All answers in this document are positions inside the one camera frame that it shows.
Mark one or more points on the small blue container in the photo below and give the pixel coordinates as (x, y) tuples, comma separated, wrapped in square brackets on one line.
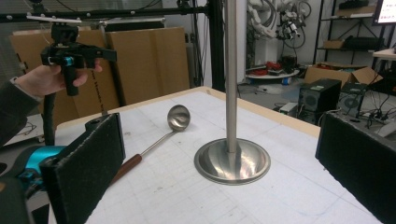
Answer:
[(286, 81)]

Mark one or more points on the open cardboard box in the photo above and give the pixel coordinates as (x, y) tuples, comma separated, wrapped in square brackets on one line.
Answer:
[(330, 74)]

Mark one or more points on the computer monitor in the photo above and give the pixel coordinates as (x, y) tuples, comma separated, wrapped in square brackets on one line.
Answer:
[(387, 11)]

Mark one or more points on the small white power box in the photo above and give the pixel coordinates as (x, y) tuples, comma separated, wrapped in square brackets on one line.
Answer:
[(288, 108)]

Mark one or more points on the white grid mat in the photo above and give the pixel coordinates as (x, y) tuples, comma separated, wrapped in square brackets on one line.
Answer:
[(171, 199)]

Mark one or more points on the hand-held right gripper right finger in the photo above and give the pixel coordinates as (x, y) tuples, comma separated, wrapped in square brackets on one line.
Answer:
[(358, 168)]

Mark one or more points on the round white table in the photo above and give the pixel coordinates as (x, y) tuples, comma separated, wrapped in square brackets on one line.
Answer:
[(272, 75)]

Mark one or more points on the black metal frame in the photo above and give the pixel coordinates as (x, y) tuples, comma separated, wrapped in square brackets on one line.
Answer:
[(216, 46)]

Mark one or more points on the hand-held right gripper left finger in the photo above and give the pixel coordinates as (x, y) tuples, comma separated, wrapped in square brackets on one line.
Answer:
[(84, 174)]

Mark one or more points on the white power strip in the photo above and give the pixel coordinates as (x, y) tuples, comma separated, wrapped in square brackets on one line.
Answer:
[(387, 129)]

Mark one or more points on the steel utensil stand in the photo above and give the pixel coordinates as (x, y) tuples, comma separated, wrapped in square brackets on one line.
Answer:
[(231, 93)]

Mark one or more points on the brown cardboard sheet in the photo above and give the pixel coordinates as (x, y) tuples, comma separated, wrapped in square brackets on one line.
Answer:
[(90, 93), (152, 62)]

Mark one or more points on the black metal shelf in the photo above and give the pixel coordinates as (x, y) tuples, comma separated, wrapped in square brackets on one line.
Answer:
[(355, 43)]

